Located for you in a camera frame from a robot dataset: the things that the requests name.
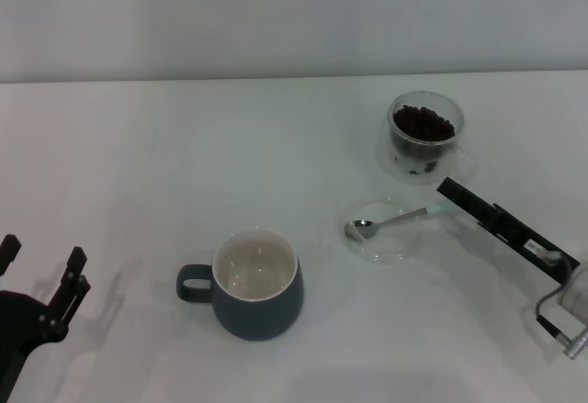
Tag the coffee bean pile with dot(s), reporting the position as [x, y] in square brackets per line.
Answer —
[422, 123]

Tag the clear glass saucer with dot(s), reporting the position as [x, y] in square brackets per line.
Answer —
[390, 248]

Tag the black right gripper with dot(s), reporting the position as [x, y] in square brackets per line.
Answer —
[528, 242]

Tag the clear double-wall glass cup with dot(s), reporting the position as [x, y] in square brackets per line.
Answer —
[390, 160]

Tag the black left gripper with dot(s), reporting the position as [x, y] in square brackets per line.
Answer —
[18, 325]

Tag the dark blue-grey ceramic mug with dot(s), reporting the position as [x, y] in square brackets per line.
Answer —
[262, 316]

